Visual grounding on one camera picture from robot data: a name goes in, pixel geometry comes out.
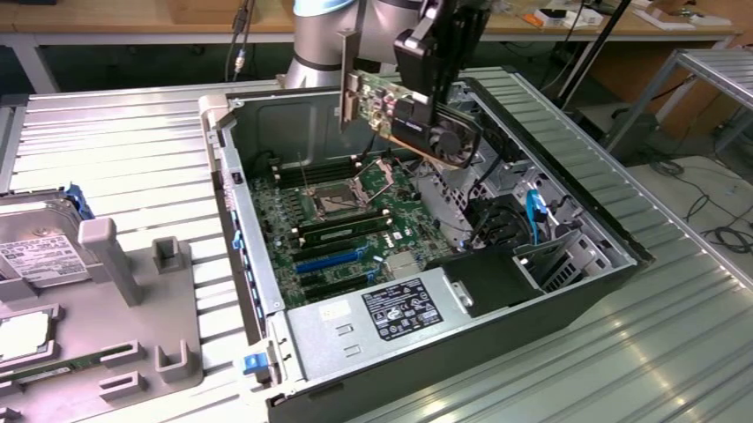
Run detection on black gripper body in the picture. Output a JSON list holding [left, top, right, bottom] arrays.
[[418, 0, 493, 19]]

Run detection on green black graphics card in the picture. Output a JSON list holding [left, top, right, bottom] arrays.
[[337, 28, 485, 172]]

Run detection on long wooden desk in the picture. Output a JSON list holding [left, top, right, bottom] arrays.
[[0, 0, 744, 93]]

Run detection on white orange box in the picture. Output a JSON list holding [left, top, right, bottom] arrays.
[[524, 7, 606, 30]]

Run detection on black tripod pole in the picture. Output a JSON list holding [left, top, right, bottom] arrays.
[[552, 0, 632, 111]]

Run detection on open metal socket cover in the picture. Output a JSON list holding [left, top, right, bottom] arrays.
[[350, 157, 406, 200]]

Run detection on brown wooden cabinet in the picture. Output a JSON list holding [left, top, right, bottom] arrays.
[[588, 41, 737, 146]]

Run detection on black RAM slot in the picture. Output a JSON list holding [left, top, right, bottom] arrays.
[[293, 207, 390, 234], [271, 154, 362, 174], [273, 163, 365, 186]]

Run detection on open black PC case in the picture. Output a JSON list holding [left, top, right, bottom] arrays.
[[198, 77, 656, 423]]

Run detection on silver metal disk bay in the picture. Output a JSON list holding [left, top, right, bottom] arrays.
[[418, 147, 534, 248]]

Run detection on thin metal locking lever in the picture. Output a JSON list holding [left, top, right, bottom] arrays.
[[297, 152, 313, 197]]

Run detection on dark floor box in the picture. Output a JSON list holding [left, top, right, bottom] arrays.
[[573, 105, 660, 151]]

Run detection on flat white box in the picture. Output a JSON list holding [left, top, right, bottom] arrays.
[[632, 3, 700, 32]]

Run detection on metal CPU socket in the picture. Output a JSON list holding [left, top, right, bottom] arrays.
[[306, 181, 380, 222]]

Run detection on green motherboard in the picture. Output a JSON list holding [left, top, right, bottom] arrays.
[[250, 156, 458, 309]]

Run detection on green installed RAM stick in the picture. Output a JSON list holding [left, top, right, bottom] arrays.
[[301, 219, 393, 248]]

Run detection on silver chipset heatsink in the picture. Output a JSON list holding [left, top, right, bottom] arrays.
[[385, 249, 426, 273]]

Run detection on long black expansion slot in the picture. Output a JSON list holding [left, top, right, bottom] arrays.
[[303, 284, 370, 306], [301, 273, 372, 295], [291, 243, 361, 264]]

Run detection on blue expansion slot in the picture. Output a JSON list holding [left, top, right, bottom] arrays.
[[294, 249, 365, 275]]

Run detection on black plastic shroud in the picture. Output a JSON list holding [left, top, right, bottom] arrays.
[[422, 243, 548, 319]]

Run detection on perforated silver drive cage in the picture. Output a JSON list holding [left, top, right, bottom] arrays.
[[510, 224, 641, 295]]

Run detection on grey power supply unit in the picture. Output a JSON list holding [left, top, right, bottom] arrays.
[[267, 265, 476, 385]]

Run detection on blue case latch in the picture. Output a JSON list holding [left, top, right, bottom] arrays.
[[239, 349, 267, 376]]

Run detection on silver hard disk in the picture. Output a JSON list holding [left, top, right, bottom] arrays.
[[0, 182, 96, 290]]

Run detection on grey plastic parts rack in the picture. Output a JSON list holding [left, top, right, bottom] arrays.
[[0, 218, 207, 423]]

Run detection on green spare RAM stick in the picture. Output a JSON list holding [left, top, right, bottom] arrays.
[[0, 345, 131, 390]]

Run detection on silver CPU chip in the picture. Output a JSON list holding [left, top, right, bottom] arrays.
[[0, 313, 55, 361]]

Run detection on black looped wire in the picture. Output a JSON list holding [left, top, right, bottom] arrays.
[[360, 131, 413, 160]]

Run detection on braided arm cable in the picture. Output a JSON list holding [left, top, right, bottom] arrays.
[[231, 0, 255, 84]]

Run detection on black power wire bundle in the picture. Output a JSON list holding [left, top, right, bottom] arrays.
[[457, 193, 534, 255]]

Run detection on blue disk wire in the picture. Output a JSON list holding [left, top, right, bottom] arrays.
[[522, 187, 550, 248]]

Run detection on aluminium frame table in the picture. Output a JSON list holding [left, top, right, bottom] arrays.
[[605, 47, 753, 155]]

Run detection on black floor cables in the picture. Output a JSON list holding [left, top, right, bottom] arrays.
[[649, 156, 753, 256]]

